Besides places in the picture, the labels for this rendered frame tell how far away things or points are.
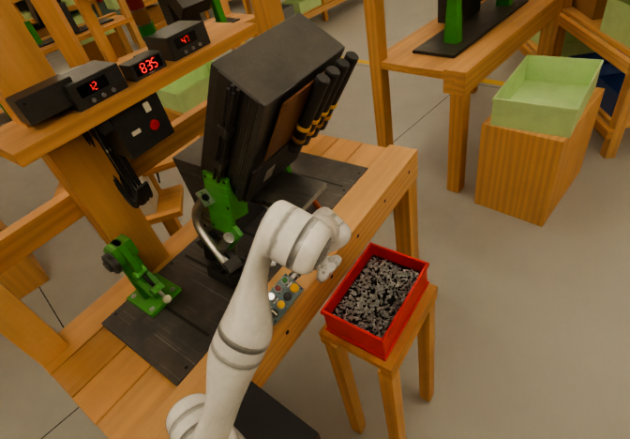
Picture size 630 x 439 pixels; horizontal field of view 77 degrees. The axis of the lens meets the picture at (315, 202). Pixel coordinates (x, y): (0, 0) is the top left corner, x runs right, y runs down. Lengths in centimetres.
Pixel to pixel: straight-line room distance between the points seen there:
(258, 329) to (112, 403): 79
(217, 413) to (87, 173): 90
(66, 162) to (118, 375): 66
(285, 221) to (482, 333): 179
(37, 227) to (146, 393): 61
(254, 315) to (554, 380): 175
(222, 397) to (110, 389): 72
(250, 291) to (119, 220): 93
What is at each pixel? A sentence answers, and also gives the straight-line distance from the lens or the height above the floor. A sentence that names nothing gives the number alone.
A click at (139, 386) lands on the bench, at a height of 88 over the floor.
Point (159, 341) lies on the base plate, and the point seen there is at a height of 90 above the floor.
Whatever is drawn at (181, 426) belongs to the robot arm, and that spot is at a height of 123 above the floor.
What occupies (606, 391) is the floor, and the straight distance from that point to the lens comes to 227.
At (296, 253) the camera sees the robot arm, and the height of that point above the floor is 151.
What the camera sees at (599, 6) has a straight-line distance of 374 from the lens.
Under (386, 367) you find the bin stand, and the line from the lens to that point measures 126.
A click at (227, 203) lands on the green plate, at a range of 126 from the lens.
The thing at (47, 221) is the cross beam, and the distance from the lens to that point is 151.
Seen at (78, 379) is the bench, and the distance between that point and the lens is 151.
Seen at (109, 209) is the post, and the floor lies 120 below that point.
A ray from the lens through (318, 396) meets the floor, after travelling 213.
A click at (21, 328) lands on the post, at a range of 152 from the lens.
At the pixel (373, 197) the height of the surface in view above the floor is 90.
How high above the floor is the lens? 192
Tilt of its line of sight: 39 degrees down
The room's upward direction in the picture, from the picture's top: 14 degrees counter-clockwise
